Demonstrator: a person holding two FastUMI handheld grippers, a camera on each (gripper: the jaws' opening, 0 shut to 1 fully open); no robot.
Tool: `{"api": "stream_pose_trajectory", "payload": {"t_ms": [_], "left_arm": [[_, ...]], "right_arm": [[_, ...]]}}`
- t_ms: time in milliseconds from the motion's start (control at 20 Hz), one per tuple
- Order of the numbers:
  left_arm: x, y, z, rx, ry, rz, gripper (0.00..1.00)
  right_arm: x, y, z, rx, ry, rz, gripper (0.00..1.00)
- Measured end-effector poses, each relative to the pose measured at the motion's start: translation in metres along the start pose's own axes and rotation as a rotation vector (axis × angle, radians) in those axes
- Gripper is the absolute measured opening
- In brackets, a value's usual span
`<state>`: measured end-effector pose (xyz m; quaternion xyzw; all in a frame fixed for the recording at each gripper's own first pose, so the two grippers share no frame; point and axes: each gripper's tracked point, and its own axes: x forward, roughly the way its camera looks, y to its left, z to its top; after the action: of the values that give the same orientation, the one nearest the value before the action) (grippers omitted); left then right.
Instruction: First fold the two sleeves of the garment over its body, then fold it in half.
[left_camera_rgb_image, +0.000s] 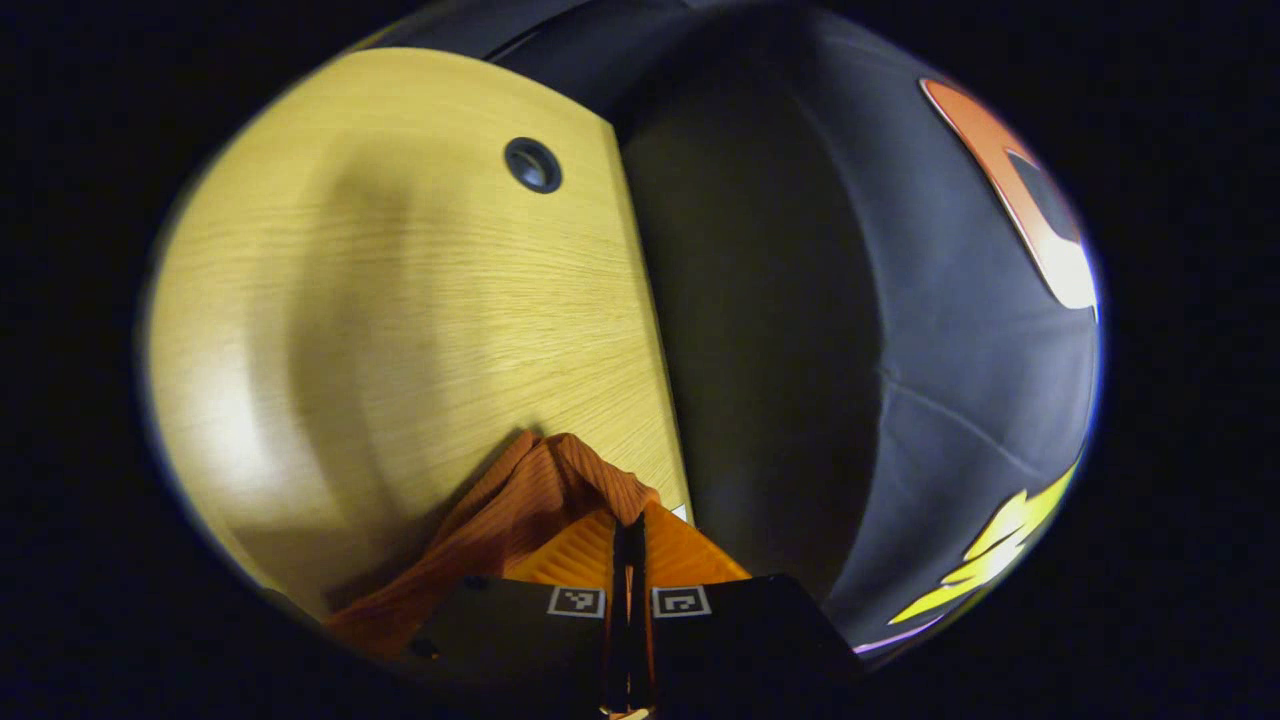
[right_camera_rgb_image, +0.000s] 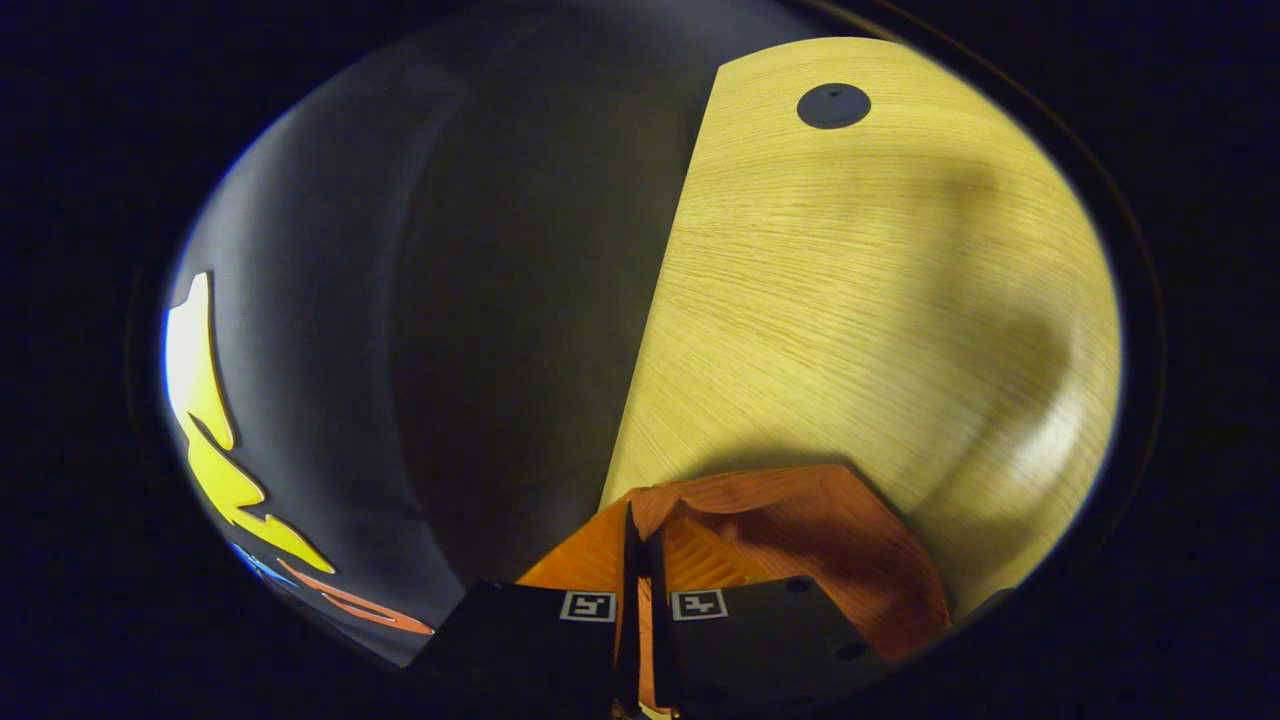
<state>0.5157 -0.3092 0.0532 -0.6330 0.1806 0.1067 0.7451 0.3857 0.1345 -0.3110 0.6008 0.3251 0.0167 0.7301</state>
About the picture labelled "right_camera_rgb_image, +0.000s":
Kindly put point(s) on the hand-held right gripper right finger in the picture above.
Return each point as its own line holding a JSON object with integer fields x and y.
{"x": 760, "y": 640}

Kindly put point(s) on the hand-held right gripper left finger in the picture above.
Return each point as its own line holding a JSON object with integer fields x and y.
{"x": 631, "y": 580}

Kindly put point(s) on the rust orange coat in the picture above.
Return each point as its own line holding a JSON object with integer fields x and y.
{"x": 830, "y": 540}

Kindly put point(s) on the black backdrop cloth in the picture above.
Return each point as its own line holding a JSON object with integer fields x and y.
{"x": 450, "y": 300}

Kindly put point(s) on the black round table cap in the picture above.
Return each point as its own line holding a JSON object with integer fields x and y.
{"x": 833, "y": 105}

